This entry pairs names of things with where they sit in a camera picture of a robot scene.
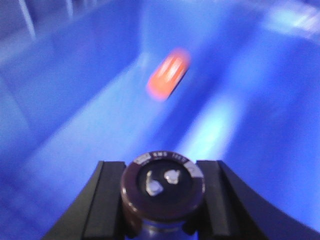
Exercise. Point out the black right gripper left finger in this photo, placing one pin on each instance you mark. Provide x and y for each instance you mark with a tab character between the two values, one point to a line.
96	213

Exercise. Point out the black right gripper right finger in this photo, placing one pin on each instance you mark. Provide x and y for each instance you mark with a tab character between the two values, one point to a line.
234	211

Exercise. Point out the dark brown cylindrical capacitor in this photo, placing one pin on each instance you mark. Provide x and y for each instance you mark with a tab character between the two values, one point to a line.
162	193

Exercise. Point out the blue crate front right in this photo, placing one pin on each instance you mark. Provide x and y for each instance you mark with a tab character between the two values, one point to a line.
73	77

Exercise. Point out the orange oval object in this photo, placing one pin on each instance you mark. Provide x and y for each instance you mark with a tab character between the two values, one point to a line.
166	77

